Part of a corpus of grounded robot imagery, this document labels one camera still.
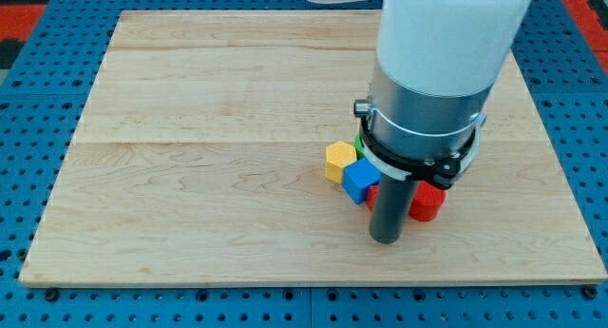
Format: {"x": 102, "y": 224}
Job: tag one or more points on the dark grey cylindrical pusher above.
{"x": 391, "y": 208}

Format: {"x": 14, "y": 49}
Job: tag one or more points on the black mounting ring flange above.
{"x": 410, "y": 156}

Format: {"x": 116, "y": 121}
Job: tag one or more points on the red star block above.
{"x": 372, "y": 196}

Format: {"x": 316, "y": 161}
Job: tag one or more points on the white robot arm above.
{"x": 435, "y": 64}

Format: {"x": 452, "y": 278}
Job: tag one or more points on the wooden board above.
{"x": 199, "y": 158}

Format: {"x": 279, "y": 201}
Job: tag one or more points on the red cylinder block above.
{"x": 427, "y": 202}

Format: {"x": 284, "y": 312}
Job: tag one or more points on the blue cube block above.
{"x": 358, "y": 178}

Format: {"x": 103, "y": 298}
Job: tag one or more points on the green block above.
{"x": 357, "y": 142}

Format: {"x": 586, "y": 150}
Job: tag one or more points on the yellow hexagon block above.
{"x": 339, "y": 155}

